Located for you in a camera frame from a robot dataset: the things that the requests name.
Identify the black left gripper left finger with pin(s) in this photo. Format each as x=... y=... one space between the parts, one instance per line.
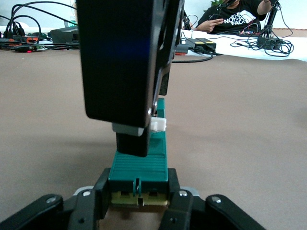
x=84 y=210

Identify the black teleoperation stand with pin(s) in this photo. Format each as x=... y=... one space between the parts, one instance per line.
x=186 y=21
x=268 y=26

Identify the black power supply box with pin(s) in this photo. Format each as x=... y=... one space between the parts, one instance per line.
x=64 y=34

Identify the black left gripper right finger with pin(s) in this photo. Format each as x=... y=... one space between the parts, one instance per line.
x=180 y=210

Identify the grey USB hub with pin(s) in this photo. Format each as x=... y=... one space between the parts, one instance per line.
x=182 y=49

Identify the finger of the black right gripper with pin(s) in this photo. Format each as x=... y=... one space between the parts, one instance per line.
x=132 y=143

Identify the person in black t-shirt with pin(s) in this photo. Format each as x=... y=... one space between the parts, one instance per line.
x=239 y=24

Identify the green plant leaves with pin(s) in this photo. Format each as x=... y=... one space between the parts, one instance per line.
x=216 y=3

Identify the white table sheet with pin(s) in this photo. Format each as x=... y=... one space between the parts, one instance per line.
x=239 y=51

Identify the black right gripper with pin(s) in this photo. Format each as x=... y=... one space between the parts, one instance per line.
x=115 y=60

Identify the orange black connector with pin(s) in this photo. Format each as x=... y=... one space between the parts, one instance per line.
x=26 y=39

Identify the green circuit board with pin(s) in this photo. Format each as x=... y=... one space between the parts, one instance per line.
x=38 y=48

